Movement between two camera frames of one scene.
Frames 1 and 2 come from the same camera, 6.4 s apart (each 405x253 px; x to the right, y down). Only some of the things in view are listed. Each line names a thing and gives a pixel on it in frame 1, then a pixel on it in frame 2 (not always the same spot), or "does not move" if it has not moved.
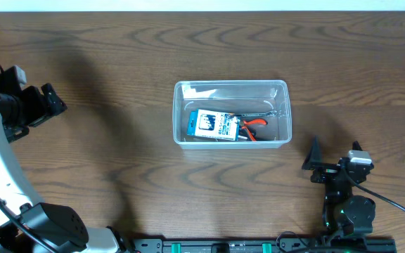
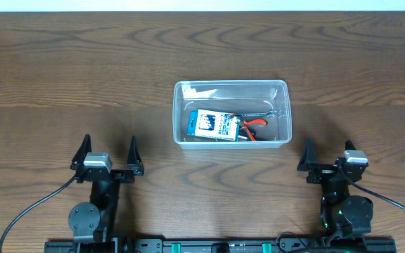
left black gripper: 38,106 -> 117,174
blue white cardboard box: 214,124 does not move
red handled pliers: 255,121 does not move
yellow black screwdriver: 243,131 does not move
